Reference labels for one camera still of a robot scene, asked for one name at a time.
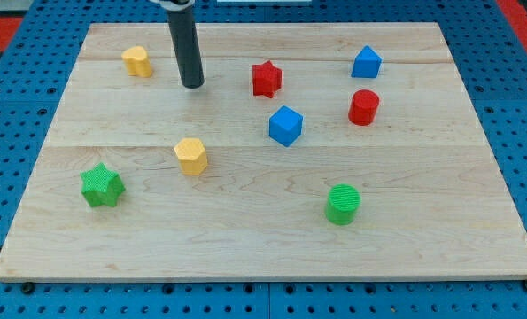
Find yellow hexagon block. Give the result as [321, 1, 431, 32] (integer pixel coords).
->
[174, 137, 208, 175]

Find green cylinder block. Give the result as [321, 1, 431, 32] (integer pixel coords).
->
[324, 183, 361, 225]

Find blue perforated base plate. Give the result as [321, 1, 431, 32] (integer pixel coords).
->
[0, 1, 527, 318]

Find blue triangle block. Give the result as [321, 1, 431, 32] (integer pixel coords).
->
[351, 45, 383, 78]

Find blue cube block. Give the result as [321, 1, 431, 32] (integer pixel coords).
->
[268, 105, 304, 147]

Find red cylinder block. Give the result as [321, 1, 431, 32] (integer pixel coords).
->
[348, 89, 380, 126]

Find light wooden board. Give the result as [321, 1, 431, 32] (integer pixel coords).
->
[0, 22, 527, 283]

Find red star block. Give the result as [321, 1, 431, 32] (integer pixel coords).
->
[252, 60, 283, 98]

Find yellow heart block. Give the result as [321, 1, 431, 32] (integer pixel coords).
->
[121, 46, 153, 78]

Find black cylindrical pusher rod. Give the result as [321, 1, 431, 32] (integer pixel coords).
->
[161, 0, 205, 89]

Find green star block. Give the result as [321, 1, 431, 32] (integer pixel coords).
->
[80, 162, 126, 207]

